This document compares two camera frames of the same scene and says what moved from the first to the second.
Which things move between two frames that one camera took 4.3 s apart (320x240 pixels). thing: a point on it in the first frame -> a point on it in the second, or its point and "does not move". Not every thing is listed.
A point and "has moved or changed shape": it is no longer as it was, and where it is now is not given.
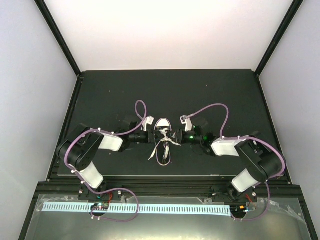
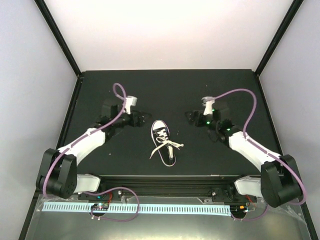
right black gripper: [179, 137] -> [194, 113]
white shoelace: [166, 141] has moved or changed shape
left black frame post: [55, 30] does not move
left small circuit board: [98, 206] does not move
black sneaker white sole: [162, 135] has moved or changed shape
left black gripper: [151, 133] -> [140, 123]
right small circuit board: [238, 209] does not move
